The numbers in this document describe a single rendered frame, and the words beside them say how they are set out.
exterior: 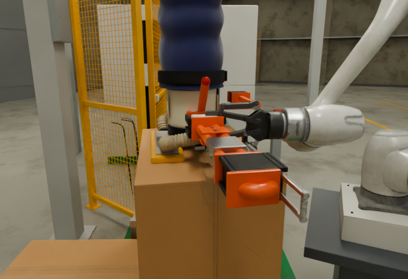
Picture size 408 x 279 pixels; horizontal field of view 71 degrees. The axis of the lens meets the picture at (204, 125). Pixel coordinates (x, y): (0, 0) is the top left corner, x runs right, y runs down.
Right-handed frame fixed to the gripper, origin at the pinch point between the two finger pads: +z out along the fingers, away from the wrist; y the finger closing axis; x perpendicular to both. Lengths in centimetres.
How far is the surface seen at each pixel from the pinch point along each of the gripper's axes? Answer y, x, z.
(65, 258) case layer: 65, 34, 58
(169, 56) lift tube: -17.8, 17.2, 10.0
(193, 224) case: 24.9, -6.1, 2.9
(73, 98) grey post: 37, 334, 177
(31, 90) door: 91, 933, 576
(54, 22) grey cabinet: -39, 117, 90
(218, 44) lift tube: -21.4, 20.5, -5.1
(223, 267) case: 38.9, -5.1, -5.1
